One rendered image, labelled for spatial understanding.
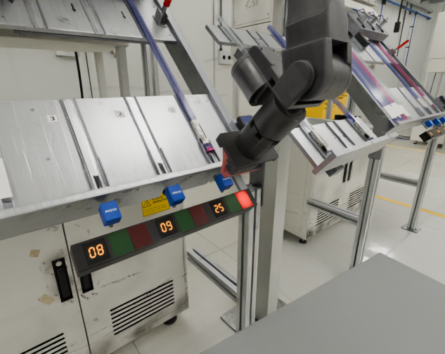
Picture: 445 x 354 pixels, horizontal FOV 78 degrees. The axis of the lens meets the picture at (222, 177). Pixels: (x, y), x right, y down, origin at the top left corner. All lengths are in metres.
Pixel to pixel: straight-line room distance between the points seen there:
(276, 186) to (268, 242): 0.21
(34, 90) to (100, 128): 1.87
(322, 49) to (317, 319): 0.32
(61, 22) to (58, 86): 1.70
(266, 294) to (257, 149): 0.74
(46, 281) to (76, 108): 0.48
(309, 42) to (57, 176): 0.38
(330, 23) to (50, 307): 0.87
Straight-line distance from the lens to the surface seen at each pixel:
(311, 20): 0.36
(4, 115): 0.54
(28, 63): 2.39
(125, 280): 0.94
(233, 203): 0.54
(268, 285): 1.05
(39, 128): 0.52
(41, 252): 0.82
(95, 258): 0.43
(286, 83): 0.35
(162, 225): 0.47
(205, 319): 1.21
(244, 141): 0.43
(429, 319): 0.47
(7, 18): 0.70
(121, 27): 0.76
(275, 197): 0.87
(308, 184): 1.47
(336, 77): 0.36
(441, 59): 4.89
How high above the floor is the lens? 0.88
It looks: 19 degrees down
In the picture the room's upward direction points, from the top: straight up
